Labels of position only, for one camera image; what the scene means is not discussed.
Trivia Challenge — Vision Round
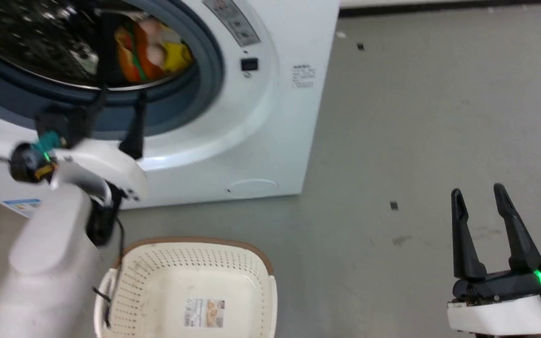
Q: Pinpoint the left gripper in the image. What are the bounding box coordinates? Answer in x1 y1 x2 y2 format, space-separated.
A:
8 84 149 203

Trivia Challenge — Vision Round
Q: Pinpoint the blue energy label sticker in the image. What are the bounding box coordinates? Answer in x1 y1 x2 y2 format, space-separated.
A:
3 199 42 218

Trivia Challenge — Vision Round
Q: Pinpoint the white front-load washing machine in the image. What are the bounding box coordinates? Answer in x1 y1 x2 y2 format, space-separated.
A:
0 0 341 219

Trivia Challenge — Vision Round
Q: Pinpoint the white perforated laundry basket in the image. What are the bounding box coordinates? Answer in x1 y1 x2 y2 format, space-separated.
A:
94 237 278 338

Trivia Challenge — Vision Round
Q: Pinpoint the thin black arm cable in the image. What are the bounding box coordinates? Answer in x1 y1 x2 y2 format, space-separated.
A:
92 220 126 329

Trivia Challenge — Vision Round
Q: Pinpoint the orange yellow clothing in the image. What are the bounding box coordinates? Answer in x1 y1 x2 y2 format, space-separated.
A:
115 18 193 84

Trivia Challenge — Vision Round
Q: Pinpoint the printed label sticker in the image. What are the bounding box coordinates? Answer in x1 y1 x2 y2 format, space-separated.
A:
184 299 225 328

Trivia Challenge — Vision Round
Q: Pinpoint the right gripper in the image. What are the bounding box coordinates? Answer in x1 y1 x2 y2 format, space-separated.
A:
446 183 541 337

